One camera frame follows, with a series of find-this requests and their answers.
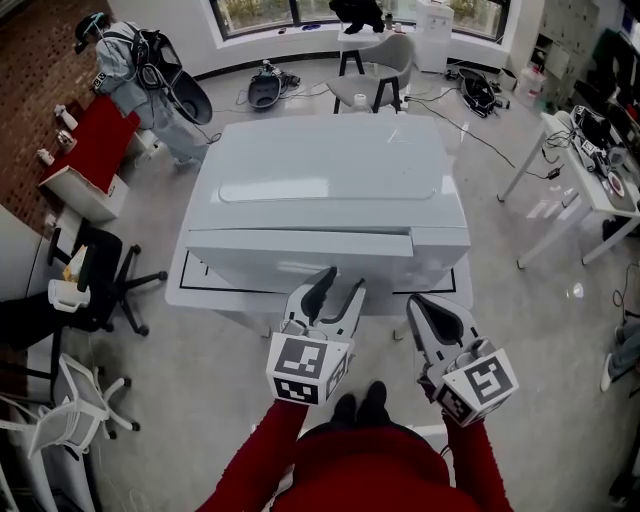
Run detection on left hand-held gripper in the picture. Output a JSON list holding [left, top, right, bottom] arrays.
[[265, 266, 368, 407]]

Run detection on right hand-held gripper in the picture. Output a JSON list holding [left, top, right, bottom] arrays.
[[407, 293, 520, 428]]

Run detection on large white printer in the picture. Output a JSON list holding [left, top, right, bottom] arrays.
[[178, 114, 472, 296]]

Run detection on person's left forearm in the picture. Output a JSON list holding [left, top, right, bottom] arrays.
[[197, 399, 312, 512]]

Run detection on person's right forearm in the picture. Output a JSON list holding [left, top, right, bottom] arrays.
[[442, 417, 515, 512]]

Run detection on person's right black shoe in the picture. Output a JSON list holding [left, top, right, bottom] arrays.
[[355, 380, 390, 426]]

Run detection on person's black shoe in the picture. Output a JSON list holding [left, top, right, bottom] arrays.
[[355, 380, 390, 426], [330, 393, 358, 427]]

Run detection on person's left black shoe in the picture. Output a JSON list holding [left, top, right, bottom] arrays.
[[330, 393, 358, 427]]

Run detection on white table with tape outline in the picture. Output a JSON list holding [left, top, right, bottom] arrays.
[[164, 248, 475, 341]]

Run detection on person's red top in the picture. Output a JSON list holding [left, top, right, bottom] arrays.
[[272, 422, 501, 512]]

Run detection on white work table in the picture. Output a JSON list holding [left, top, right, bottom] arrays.
[[497, 110, 640, 269]]

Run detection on black office chair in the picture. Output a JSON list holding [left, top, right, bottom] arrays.
[[47, 227, 170, 337]]

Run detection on black oval shell case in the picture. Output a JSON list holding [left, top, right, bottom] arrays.
[[248, 74, 285, 111], [167, 69, 215, 126]]

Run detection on black open bag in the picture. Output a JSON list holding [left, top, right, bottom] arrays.
[[457, 67, 512, 120]]

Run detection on grey shell chair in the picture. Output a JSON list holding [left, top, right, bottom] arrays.
[[327, 33, 418, 115]]

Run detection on yellow packet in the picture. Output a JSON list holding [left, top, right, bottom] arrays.
[[62, 243, 89, 281]]

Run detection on white plastic jug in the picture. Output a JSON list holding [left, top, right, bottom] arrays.
[[514, 64, 547, 100]]

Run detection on white cup holder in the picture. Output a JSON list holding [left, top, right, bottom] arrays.
[[47, 278, 93, 314]]

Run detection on small white table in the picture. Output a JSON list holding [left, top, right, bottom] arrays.
[[337, 22, 416, 76]]

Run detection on white mesh chair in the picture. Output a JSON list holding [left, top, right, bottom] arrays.
[[27, 352, 142, 460]]

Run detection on white water dispenser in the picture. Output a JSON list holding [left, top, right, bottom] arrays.
[[414, 0, 456, 75]]

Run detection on red top cabinet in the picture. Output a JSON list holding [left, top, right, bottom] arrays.
[[38, 94, 143, 225]]

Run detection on black framed window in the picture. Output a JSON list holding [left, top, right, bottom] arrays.
[[199, 0, 512, 46]]

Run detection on black desk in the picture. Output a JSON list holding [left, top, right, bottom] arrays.
[[0, 292, 66, 351]]

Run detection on grey lockers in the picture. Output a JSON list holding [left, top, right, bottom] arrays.
[[532, 0, 601, 104]]

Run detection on clothes rack with clothes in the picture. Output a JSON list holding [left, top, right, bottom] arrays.
[[574, 27, 640, 106]]

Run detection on small white spray bottle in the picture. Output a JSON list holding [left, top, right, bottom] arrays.
[[53, 103, 80, 131]]

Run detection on black device with cables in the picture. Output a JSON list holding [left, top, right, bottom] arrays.
[[569, 104, 611, 174]]

